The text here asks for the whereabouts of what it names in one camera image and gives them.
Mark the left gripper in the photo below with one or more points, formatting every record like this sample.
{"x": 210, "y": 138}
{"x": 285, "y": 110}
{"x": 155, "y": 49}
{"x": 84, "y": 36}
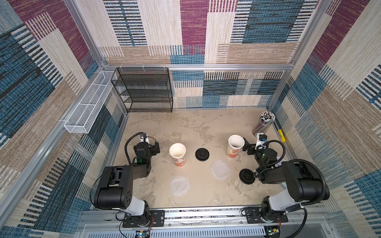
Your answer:
{"x": 153, "y": 148}

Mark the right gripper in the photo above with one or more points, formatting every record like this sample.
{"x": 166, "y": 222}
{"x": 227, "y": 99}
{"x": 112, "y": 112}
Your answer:
{"x": 250, "y": 149}

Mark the black lid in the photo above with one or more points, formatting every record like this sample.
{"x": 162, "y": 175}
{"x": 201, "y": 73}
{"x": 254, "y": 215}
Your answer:
{"x": 247, "y": 176}
{"x": 202, "y": 154}

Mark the paper milk tea cup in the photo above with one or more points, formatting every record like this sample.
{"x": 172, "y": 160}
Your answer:
{"x": 177, "y": 152}
{"x": 235, "y": 144}

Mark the white leak-proof paper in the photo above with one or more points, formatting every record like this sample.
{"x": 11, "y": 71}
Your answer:
{"x": 220, "y": 170}
{"x": 179, "y": 186}

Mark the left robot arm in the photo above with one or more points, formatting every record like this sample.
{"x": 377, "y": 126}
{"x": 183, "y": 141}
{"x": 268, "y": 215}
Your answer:
{"x": 115, "y": 185}

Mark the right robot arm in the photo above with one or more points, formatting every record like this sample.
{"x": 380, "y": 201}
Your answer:
{"x": 305, "y": 183}

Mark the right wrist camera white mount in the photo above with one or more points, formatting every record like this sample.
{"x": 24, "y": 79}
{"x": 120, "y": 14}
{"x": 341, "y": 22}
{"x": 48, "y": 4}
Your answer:
{"x": 261, "y": 141}

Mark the yellow marker on rail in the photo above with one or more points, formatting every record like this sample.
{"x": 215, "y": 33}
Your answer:
{"x": 281, "y": 134}

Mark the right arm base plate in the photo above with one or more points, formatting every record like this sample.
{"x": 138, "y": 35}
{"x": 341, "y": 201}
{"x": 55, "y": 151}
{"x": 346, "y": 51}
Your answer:
{"x": 255, "y": 215}

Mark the black wire shelf rack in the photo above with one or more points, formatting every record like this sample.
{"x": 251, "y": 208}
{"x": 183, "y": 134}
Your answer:
{"x": 144, "y": 89}

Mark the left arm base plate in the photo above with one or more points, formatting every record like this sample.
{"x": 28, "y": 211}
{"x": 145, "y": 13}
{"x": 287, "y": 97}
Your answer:
{"x": 154, "y": 218}

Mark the white mesh wall basket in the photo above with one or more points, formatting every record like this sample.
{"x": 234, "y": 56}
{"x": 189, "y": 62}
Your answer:
{"x": 87, "y": 110}

